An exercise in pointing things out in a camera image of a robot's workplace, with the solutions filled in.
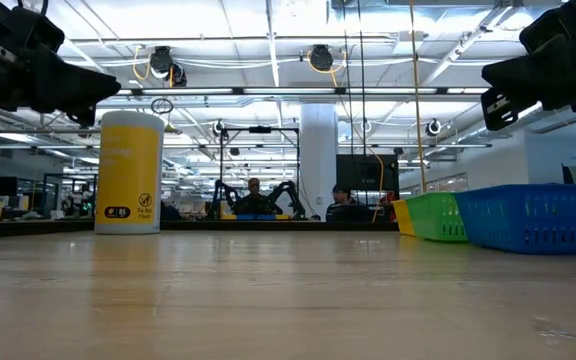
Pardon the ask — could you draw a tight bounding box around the black hanging cable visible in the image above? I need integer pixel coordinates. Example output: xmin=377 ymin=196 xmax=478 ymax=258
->
xmin=341 ymin=0 xmax=354 ymax=156
xmin=356 ymin=0 xmax=369 ymax=156

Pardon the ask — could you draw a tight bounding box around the black metal table frame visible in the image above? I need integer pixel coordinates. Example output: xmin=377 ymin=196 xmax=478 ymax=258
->
xmin=0 ymin=218 xmax=402 ymax=240

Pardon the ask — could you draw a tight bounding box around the long ceiling light strip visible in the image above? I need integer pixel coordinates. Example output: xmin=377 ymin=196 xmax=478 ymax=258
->
xmin=117 ymin=87 xmax=492 ymax=97

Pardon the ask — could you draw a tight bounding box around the person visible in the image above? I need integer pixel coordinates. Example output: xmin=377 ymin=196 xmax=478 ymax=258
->
xmin=324 ymin=183 xmax=372 ymax=223
xmin=231 ymin=177 xmax=282 ymax=216

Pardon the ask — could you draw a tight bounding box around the large black monitor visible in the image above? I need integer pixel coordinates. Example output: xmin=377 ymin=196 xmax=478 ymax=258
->
xmin=336 ymin=153 xmax=400 ymax=192

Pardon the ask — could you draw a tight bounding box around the blue plastic basket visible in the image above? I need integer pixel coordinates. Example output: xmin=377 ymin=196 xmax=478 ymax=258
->
xmin=454 ymin=182 xmax=576 ymax=257

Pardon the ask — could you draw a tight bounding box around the yellow plastic basket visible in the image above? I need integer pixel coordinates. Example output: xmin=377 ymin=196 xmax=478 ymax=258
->
xmin=392 ymin=198 xmax=417 ymax=238

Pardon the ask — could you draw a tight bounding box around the green plastic basket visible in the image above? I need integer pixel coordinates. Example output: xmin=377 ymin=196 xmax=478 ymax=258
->
xmin=405 ymin=191 xmax=469 ymax=244

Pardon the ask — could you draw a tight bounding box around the black background rig frame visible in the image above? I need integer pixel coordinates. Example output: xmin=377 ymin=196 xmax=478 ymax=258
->
xmin=219 ymin=126 xmax=301 ymax=221

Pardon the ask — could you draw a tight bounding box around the yellow wipes canister white lid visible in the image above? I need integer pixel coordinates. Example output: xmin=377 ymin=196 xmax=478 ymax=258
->
xmin=93 ymin=110 xmax=166 ymax=236

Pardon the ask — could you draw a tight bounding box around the yellow hanging cable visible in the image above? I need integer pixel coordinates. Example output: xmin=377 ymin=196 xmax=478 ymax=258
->
xmin=408 ymin=0 xmax=428 ymax=199

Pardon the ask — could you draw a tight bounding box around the white building column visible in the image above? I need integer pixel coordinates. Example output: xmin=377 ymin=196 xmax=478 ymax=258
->
xmin=299 ymin=103 xmax=339 ymax=221

